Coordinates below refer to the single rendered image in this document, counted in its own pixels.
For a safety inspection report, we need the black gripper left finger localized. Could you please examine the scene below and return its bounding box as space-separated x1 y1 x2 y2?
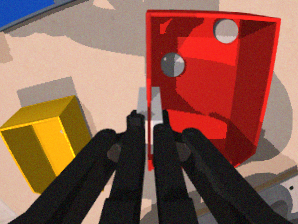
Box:
7 87 148 224

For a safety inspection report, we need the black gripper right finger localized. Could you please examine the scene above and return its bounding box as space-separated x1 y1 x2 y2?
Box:
151 87 293 224

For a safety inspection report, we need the yellow bin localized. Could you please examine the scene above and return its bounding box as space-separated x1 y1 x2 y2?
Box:
0 95 91 194

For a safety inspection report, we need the red bin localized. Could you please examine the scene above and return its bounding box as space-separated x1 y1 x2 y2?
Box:
146 10 281 171

